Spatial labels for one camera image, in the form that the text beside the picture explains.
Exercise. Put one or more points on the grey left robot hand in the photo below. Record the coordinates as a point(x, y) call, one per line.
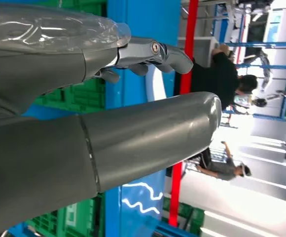
point(145, 137)

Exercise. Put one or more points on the blue metal shelf rack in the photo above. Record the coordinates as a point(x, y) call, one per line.
point(138, 16)
point(256, 44)

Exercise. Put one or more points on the person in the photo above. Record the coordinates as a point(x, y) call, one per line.
point(222, 168)
point(216, 78)

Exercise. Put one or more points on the red barrier tape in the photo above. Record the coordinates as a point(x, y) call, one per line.
point(191, 26)

